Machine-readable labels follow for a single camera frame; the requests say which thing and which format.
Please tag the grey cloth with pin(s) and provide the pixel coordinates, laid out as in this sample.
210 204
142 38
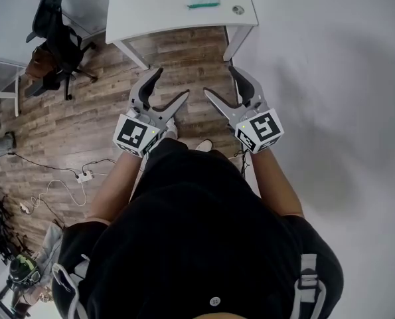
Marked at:
49 248

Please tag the person's white left shoe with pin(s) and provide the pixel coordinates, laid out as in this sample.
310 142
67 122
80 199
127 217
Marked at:
172 128

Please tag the white round button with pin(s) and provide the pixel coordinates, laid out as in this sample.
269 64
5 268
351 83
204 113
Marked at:
214 301

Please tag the person's left forearm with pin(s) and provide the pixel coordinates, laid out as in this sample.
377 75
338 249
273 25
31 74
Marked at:
117 184

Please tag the black office chair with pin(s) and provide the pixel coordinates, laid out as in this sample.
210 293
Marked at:
59 38

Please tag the person's black top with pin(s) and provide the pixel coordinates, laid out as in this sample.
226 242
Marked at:
200 228

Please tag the person's white right shoe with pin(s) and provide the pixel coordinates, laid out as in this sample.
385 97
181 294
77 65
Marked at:
204 145

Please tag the small white side table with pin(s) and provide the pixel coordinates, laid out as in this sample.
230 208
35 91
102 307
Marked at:
3 78

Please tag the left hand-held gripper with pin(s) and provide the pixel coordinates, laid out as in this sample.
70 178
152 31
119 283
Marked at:
132 135

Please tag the black and green helmet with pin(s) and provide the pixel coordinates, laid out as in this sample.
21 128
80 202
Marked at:
23 271

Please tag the person's white shoe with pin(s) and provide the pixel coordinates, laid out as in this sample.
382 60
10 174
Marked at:
204 145
172 128

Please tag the brown bag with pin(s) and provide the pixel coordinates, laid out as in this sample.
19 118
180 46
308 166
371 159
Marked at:
39 63

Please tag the person's right forearm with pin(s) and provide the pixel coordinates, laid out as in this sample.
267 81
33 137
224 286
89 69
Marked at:
273 184

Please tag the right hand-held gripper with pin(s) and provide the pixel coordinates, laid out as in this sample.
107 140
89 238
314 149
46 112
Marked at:
260 130

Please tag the white power strip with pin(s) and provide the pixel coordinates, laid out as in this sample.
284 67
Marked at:
84 176

